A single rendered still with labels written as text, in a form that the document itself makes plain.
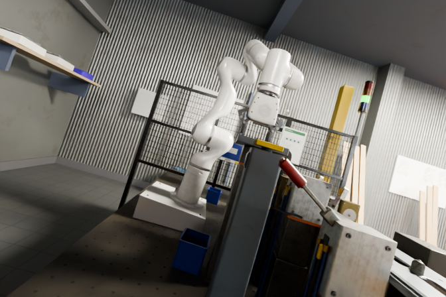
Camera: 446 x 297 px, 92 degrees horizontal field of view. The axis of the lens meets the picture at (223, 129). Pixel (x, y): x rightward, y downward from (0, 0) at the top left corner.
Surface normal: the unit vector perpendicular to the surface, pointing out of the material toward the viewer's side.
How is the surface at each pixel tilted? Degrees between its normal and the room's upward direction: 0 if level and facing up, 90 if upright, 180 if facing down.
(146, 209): 90
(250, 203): 90
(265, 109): 90
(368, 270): 90
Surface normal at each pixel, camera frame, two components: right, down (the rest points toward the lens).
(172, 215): 0.07, -0.04
